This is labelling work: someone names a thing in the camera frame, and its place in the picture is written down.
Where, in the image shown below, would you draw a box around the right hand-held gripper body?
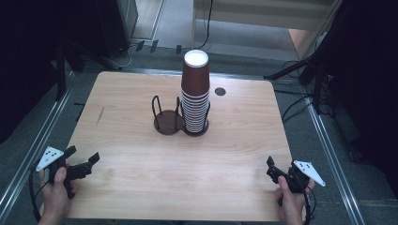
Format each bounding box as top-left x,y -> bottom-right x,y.
266,159 -> 327,195

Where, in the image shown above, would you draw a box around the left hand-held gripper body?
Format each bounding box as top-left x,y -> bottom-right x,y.
35,145 -> 94,200

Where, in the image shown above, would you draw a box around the black wire double cup holder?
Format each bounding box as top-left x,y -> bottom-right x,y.
151,95 -> 211,138

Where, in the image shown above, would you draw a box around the stack of brown paper cups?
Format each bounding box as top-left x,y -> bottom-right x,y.
180,49 -> 211,134

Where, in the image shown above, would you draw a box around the person's right hand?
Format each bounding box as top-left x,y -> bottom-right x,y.
275,175 -> 315,225

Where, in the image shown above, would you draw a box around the person's left hand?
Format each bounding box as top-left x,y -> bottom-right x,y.
38,166 -> 79,225

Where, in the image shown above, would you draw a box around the black metal stand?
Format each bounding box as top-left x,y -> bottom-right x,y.
263,46 -> 331,114
55,40 -> 124,101

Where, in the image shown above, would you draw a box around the black curtain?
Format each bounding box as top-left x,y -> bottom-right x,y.
323,0 -> 398,201
0,0 -> 104,144

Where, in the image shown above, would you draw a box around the dark cabinet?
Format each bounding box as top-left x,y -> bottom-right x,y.
95,0 -> 139,59

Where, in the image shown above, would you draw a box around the metal floor rail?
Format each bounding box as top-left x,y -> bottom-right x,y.
0,70 -> 75,214
304,102 -> 368,225

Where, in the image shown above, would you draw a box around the right hand-held gripper cable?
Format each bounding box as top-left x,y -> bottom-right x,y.
300,184 -> 317,225

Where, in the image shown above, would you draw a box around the hand-held gripper cable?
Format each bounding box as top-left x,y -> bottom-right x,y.
28,162 -> 51,223
300,184 -> 317,225

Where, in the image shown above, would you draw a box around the left hand-held gripper cable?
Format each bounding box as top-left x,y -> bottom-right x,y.
28,162 -> 51,223

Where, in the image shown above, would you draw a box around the black floor cable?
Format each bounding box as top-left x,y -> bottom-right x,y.
281,93 -> 314,124

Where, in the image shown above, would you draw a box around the white floor cable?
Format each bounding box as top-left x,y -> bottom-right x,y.
107,43 -> 139,70

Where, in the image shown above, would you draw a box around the black hanging cable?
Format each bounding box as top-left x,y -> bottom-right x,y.
181,0 -> 215,52

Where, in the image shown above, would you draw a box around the white partition frame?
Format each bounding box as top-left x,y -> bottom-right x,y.
191,0 -> 341,51

